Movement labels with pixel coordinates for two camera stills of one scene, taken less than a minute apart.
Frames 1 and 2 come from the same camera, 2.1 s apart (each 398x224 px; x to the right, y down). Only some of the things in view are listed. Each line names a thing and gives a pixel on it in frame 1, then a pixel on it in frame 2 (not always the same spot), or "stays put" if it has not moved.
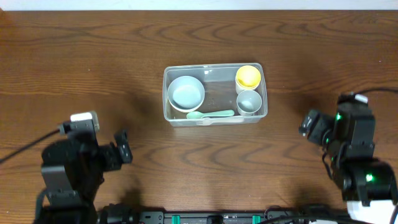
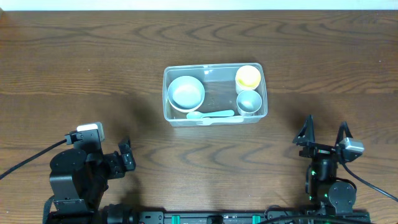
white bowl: [186, 106] stays put
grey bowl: [186, 94] stays put
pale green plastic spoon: [199, 115] stays put
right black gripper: [326, 124] to [319, 151]
